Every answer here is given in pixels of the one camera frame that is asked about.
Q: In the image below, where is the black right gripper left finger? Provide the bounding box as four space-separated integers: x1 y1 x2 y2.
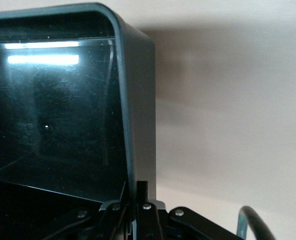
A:
72 201 132 240

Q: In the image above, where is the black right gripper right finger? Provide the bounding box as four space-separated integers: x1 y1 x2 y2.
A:
137 180 242 240

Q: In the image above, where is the black plastic box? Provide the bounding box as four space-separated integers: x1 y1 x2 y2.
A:
0 1 159 240

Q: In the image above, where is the brown table cover mat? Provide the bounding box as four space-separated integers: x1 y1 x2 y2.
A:
0 0 296 240

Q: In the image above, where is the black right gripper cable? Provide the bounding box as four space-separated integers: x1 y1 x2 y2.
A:
236 205 277 240

